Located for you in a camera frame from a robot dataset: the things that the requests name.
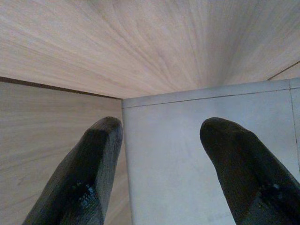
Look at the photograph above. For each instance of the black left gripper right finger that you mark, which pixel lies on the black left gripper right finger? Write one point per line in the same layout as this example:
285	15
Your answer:
241	168

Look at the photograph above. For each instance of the light wood door cabinet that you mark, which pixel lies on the light wood door cabinet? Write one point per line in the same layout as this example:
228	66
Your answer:
140	47

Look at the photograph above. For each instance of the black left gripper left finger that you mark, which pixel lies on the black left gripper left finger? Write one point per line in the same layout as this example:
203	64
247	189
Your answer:
79	178

